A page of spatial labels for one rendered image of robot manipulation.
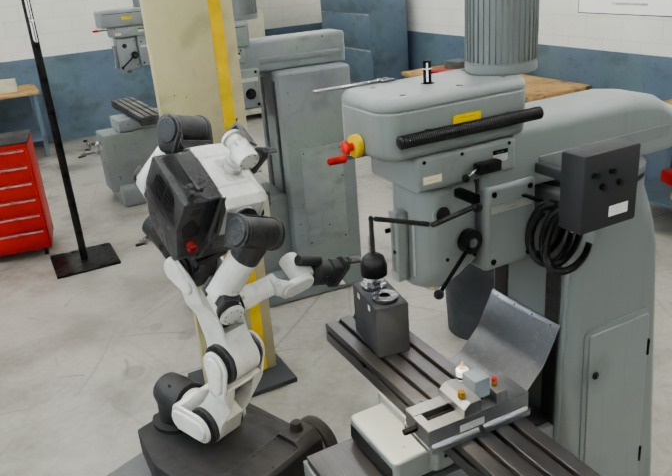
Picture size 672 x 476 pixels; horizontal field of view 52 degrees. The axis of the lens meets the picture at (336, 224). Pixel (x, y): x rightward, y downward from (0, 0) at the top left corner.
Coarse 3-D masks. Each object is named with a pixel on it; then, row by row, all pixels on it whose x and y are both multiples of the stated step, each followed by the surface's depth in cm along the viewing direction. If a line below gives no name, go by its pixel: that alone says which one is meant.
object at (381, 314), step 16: (368, 288) 238; (384, 288) 239; (368, 304) 232; (384, 304) 229; (400, 304) 229; (368, 320) 236; (384, 320) 229; (400, 320) 231; (368, 336) 239; (384, 336) 231; (400, 336) 233; (384, 352) 233
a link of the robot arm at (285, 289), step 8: (272, 280) 213; (280, 280) 213; (296, 280) 213; (304, 280) 214; (312, 280) 216; (280, 288) 212; (288, 288) 212; (296, 288) 214; (304, 288) 217; (280, 296) 215; (288, 296) 215
